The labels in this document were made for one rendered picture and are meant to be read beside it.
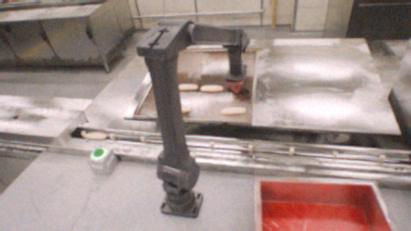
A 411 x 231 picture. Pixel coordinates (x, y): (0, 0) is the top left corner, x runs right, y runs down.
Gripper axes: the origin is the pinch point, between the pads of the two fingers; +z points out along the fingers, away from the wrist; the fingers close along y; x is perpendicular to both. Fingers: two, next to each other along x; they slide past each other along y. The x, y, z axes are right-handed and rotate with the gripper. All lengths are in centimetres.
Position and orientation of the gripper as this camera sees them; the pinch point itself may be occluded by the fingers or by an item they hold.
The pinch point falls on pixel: (237, 88)
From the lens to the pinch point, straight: 110.4
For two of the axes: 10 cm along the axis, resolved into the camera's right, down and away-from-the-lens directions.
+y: 3.6, -7.2, 6.0
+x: -9.2, -1.7, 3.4
